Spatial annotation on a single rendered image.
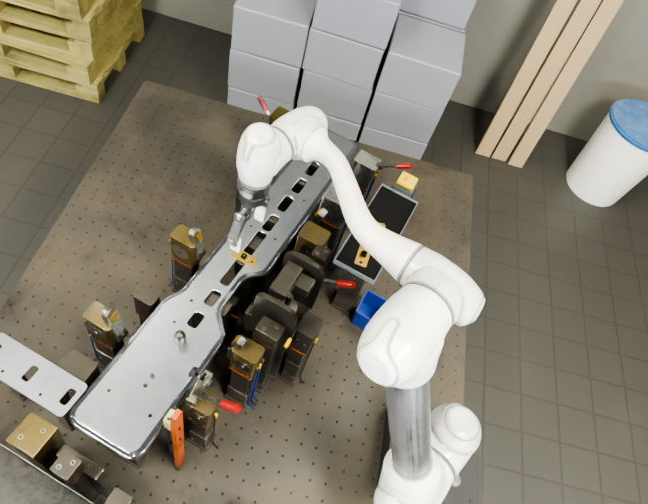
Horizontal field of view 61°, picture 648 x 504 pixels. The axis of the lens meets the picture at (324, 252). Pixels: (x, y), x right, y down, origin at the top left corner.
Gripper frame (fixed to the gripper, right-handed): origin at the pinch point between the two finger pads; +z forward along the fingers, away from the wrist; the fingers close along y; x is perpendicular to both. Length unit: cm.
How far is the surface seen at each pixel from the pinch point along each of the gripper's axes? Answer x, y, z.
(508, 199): 90, -196, 114
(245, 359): 19.9, 32.0, 6.9
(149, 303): -14.4, 28.9, 14.7
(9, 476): -11, 83, 11
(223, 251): -6.5, 1.8, 13.7
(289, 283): 20.1, 11.3, -5.1
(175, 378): 5.6, 44.0, 13.7
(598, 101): 115, -290, 80
